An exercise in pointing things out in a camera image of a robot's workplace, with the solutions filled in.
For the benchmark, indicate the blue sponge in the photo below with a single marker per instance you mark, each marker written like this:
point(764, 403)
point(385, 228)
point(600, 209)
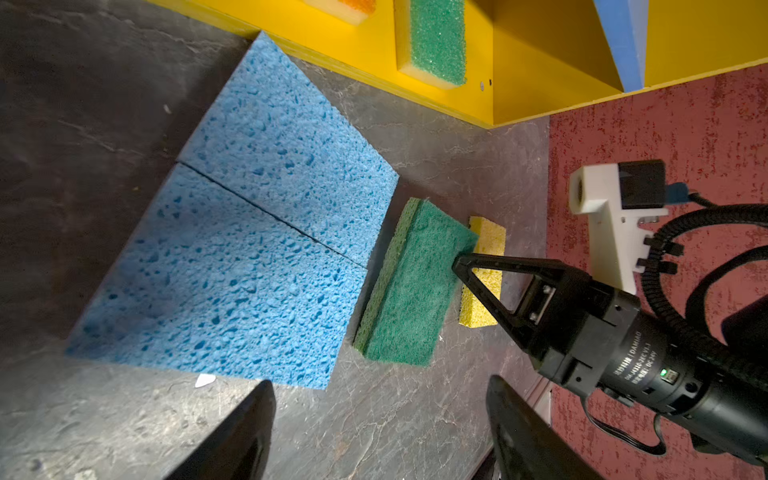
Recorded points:
point(273, 138)
point(210, 284)

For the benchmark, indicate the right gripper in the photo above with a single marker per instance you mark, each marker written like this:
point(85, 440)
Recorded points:
point(586, 336)

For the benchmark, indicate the light green sponge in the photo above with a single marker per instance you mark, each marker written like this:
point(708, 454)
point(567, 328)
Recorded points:
point(430, 41)

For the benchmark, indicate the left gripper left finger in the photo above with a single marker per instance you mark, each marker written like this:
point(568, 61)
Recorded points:
point(239, 447)

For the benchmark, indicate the orange sponge front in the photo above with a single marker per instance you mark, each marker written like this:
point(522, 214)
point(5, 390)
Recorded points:
point(353, 12)

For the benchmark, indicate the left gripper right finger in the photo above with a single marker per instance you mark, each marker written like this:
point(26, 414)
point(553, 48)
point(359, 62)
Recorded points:
point(524, 446)

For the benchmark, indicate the dark green sponge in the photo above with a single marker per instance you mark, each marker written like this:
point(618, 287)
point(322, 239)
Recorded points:
point(415, 286)

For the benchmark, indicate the yellow shelf with coloured boards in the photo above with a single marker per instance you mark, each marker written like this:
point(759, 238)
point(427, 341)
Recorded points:
point(525, 59)

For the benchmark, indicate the yellow sponge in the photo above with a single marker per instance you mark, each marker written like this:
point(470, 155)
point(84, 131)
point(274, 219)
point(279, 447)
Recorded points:
point(491, 241)

